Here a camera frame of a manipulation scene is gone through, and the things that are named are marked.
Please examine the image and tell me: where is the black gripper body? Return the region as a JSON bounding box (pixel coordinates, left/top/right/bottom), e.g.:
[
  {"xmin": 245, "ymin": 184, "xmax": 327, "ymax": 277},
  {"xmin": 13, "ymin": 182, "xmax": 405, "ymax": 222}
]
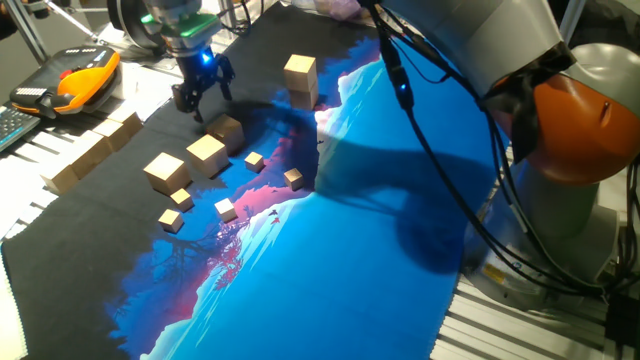
[{"xmin": 177, "ymin": 48, "xmax": 221, "ymax": 94}]

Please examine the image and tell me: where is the medium wooden cube block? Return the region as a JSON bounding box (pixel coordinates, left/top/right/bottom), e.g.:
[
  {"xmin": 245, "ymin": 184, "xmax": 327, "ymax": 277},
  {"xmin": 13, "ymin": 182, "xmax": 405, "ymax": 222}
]
[
  {"xmin": 92, "ymin": 118, "xmax": 132, "ymax": 154},
  {"xmin": 62, "ymin": 144, "xmax": 99, "ymax": 180},
  {"xmin": 39, "ymin": 162, "xmax": 80, "ymax": 196},
  {"xmin": 107, "ymin": 105, "xmax": 145, "ymax": 138},
  {"xmin": 78, "ymin": 129, "xmax": 115, "ymax": 165}
]

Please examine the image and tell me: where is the black computer keyboard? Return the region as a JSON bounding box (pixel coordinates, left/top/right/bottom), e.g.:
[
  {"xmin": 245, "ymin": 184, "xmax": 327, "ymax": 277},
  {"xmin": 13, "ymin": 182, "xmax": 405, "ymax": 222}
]
[{"xmin": 0, "ymin": 103, "xmax": 42, "ymax": 154}]

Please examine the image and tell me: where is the black jacket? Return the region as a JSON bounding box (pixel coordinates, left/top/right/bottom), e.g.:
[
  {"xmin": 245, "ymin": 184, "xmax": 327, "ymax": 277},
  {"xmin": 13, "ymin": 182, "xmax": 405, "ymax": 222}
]
[{"xmin": 579, "ymin": 0, "xmax": 640, "ymax": 51}]

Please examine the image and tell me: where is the printed landscape cloth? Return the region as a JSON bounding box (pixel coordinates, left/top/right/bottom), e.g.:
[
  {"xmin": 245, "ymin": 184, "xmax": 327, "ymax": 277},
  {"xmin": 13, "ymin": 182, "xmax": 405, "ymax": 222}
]
[{"xmin": 0, "ymin": 3, "xmax": 504, "ymax": 360}]

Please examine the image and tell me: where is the black cable bundle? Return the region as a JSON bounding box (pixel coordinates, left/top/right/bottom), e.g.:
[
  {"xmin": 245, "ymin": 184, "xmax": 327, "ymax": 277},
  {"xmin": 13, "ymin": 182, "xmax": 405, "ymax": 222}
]
[{"xmin": 614, "ymin": 152, "xmax": 640, "ymax": 301}]

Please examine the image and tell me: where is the large wooden cube block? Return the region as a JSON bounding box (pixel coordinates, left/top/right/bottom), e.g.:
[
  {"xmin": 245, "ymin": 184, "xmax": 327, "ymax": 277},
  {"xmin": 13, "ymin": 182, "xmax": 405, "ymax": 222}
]
[
  {"xmin": 142, "ymin": 151, "xmax": 193, "ymax": 197},
  {"xmin": 204, "ymin": 113, "xmax": 247, "ymax": 156},
  {"xmin": 282, "ymin": 53, "xmax": 319, "ymax": 94},
  {"xmin": 288, "ymin": 82, "xmax": 320, "ymax": 112},
  {"xmin": 185, "ymin": 133, "xmax": 231, "ymax": 180}
]

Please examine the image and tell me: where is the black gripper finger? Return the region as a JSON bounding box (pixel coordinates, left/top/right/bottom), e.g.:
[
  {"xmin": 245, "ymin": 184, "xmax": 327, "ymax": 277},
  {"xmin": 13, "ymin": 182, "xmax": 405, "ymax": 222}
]
[
  {"xmin": 171, "ymin": 81, "xmax": 205, "ymax": 124},
  {"xmin": 214, "ymin": 53, "xmax": 237, "ymax": 101}
]

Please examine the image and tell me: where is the orange and black teach pendant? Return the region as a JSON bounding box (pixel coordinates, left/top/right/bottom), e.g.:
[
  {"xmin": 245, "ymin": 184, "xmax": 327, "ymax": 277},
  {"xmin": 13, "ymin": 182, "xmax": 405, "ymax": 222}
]
[{"xmin": 8, "ymin": 44, "xmax": 123, "ymax": 120}]

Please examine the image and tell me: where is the small wooden cube block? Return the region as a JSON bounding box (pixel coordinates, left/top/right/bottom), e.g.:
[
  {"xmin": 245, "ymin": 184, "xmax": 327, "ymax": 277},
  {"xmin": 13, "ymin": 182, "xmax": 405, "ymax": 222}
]
[
  {"xmin": 243, "ymin": 151, "xmax": 266, "ymax": 174},
  {"xmin": 213, "ymin": 197, "xmax": 239, "ymax": 224},
  {"xmin": 169, "ymin": 187, "xmax": 196, "ymax": 214},
  {"xmin": 157, "ymin": 208, "xmax": 185, "ymax": 235},
  {"xmin": 282, "ymin": 167, "xmax": 305, "ymax": 193}
]

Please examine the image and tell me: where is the white paper sheet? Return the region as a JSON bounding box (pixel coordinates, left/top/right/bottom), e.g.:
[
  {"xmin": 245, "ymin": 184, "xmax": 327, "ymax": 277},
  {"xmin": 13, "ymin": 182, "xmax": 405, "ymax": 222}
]
[{"xmin": 110, "ymin": 62, "xmax": 185, "ymax": 123}]

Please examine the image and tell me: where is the aluminium frame post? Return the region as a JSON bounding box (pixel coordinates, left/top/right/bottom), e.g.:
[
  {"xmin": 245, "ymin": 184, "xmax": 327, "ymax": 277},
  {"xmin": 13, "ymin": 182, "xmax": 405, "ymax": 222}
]
[
  {"xmin": 219, "ymin": 0, "xmax": 240, "ymax": 39},
  {"xmin": 2, "ymin": 0, "xmax": 51, "ymax": 65}
]

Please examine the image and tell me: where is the black arm cable with connector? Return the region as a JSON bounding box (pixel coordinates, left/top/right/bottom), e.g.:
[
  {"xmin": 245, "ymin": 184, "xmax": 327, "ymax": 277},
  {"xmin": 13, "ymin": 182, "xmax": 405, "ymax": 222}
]
[{"xmin": 369, "ymin": 0, "xmax": 609, "ymax": 301}]

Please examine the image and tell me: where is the black arm strap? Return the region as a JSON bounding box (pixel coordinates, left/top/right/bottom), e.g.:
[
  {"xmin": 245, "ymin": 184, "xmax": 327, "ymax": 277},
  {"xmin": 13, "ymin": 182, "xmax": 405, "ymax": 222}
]
[{"xmin": 479, "ymin": 40, "xmax": 579, "ymax": 164}]

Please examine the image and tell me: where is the purple plastic bag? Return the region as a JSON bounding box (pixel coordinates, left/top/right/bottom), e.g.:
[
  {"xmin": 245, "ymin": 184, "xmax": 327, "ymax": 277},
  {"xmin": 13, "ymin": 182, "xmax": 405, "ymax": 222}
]
[{"xmin": 312, "ymin": 0, "xmax": 364, "ymax": 21}]

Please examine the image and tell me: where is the white foam sheet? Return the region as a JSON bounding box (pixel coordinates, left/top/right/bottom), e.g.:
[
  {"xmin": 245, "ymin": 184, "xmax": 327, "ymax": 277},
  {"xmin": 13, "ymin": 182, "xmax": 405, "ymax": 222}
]
[{"xmin": 0, "ymin": 244, "xmax": 30, "ymax": 360}]

